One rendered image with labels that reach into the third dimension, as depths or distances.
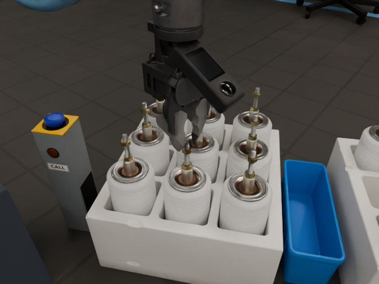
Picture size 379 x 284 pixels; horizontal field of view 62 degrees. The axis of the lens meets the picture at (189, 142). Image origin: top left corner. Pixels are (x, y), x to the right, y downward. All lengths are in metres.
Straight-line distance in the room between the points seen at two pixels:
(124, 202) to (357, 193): 0.50
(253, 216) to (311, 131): 0.71
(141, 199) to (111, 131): 0.60
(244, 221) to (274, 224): 0.07
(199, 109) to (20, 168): 0.76
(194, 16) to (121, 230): 0.43
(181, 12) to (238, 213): 0.36
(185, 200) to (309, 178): 0.45
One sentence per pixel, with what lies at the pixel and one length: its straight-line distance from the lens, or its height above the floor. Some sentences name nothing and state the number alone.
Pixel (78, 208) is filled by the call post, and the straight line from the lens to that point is 0.83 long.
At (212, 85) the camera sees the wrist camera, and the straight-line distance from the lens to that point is 0.44.
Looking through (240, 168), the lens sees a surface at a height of 0.23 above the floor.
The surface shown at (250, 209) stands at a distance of 0.59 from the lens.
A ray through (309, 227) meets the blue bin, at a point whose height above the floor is 0.00.
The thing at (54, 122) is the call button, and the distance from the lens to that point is 0.70.
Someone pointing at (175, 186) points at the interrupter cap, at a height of 0.25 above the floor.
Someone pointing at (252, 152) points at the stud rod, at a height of 0.34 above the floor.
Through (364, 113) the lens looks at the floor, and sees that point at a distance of 1.47.
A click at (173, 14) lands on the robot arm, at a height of 0.57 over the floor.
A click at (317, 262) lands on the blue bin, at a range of 0.74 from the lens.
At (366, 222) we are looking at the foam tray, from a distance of 0.73.
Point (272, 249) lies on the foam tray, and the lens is 0.63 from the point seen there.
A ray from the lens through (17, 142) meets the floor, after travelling 1.28.
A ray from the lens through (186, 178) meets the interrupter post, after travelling 0.61.
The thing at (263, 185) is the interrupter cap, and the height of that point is 0.25.
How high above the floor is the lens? 0.69
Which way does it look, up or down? 37 degrees down
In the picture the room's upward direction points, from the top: straight up
